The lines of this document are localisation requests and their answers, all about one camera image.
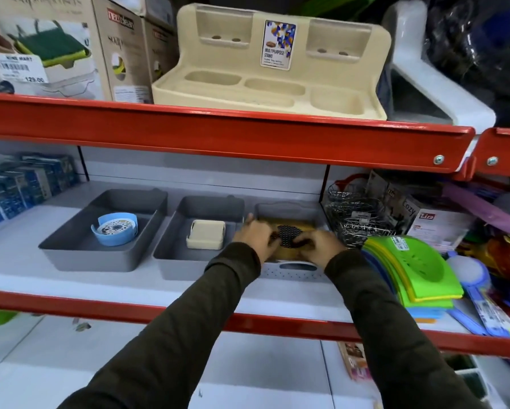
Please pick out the purple plastic strip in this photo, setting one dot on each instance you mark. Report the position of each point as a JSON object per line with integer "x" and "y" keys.
{"x": 485, "y": 208}

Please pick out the white red-label box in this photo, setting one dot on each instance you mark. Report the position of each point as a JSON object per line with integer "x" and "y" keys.
{"x": 440, "y": 225}

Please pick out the small brown cardboard box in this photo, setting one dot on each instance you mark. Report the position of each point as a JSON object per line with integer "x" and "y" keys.
{"x": 163, "y": 46}

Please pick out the short red metal shelf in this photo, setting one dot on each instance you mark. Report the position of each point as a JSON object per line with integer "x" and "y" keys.
{"x": 500, "y": 153}

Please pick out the person's right hand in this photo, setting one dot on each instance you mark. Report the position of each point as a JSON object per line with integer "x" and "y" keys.
{"x": 323, "y": 249}

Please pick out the person's right fingers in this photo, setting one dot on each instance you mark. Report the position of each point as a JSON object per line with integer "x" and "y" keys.
{"x": 305, "y": 241}

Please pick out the person's left forearm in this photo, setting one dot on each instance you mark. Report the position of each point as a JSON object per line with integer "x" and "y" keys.
{"x": 182, "y": 336}

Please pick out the orange printed packet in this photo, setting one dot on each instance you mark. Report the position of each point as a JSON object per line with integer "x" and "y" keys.
{"x": 354, "y": 359}

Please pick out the large gray plastic tray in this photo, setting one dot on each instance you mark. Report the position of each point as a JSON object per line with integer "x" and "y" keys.
{"x": 80, "y": 251}

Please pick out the gray perforated plastic basket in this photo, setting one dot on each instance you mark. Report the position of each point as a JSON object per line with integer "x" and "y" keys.
{"x": 295, "y": 272}

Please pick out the row of blue packets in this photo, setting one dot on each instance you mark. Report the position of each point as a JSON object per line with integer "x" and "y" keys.
{"x": 20, "y": 183}

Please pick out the black plastic bags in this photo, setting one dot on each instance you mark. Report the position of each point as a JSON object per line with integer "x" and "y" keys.
{"x": 476, "y": 46}

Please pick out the gray printed carton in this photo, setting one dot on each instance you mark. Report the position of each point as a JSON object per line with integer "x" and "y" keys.
{"x": 387, "y": 195}

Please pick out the stack of green plastic plates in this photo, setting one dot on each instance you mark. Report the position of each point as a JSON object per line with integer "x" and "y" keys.
{"x": 412, "y": 268}

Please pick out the red lower shelf edge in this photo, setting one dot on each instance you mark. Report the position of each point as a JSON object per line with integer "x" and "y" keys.
{"x": 255, "y": 323}

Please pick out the blue round soap holder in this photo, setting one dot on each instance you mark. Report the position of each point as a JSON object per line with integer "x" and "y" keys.
{"x": 114, "y": 229}

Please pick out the yellow soap dish black mesh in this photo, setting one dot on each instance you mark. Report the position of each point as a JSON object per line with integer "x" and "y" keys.
{"x": 290, "y": 234}

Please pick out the beige plastic multipurpose stand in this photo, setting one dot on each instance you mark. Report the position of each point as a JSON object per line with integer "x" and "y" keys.
{"x": 255, "y": 80}

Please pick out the large soap dispenser box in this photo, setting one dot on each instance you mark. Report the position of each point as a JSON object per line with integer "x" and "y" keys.
{"x": 37, "y": 46}

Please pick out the blue plastic scoop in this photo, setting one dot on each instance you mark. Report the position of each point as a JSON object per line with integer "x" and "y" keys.
{"x": 472, "y": 285}

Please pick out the narrow soap dispenser box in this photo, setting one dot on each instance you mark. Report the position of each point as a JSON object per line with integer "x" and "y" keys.
{"x": 125, "y": 51}

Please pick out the cream square soap dish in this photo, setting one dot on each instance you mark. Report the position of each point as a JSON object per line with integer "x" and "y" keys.
{"x": 205, "y": 234}

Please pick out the person's left hand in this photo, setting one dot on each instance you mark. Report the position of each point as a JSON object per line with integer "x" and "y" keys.
{"x": 255, "y": 238}

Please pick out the long red metal shelf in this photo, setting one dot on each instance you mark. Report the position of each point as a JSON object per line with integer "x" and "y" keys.
{"x": 221, "y": 134}

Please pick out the person's right forearm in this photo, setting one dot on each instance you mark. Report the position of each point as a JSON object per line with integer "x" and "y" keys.
{"x": 391, "y": 336}

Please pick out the person's left fingers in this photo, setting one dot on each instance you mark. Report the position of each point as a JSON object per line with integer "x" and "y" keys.
{"x": 263, "y": 229}

